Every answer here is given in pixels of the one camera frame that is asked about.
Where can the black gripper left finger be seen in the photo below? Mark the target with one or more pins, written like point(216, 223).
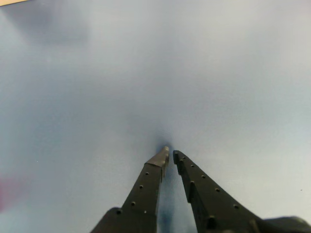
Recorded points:
point(143, 194)

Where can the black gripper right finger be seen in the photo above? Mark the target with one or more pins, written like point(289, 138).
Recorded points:
point(211, 201)

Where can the dark blue table mat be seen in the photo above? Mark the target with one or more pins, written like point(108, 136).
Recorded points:
point(155, 85)

